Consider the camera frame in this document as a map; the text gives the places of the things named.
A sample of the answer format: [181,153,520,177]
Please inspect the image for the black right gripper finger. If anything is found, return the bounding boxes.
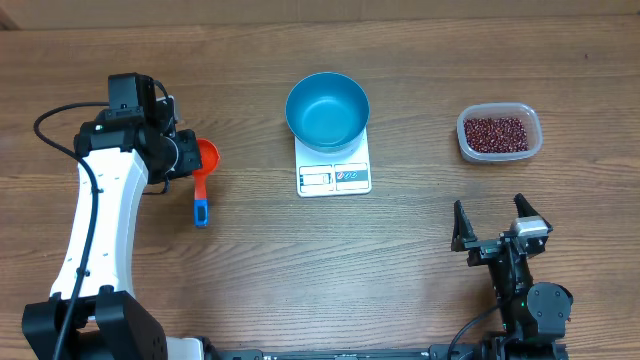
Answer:
[514,193,553,233]
[451,200,478,252]

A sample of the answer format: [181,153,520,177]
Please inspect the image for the orange measuring scoop blue handle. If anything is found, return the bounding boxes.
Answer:
[192,138,220,227]

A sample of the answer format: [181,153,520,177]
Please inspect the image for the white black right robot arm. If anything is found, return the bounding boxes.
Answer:
[446,193,574,360]

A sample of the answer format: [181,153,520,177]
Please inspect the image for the white digital kitchen scale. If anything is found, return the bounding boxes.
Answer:
[295,131,372,198]

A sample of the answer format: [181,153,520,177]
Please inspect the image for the blue plastic bowl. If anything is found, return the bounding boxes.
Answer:
[284,72,371,153]

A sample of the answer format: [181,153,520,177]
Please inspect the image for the clear plastic food container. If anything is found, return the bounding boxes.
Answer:
[456,102,543,163]

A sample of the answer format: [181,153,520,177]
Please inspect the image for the red adzuki beans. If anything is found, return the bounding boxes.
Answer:
[463,117,529,153]

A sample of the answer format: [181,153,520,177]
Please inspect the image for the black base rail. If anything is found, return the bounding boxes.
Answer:
[209,342,569,360]

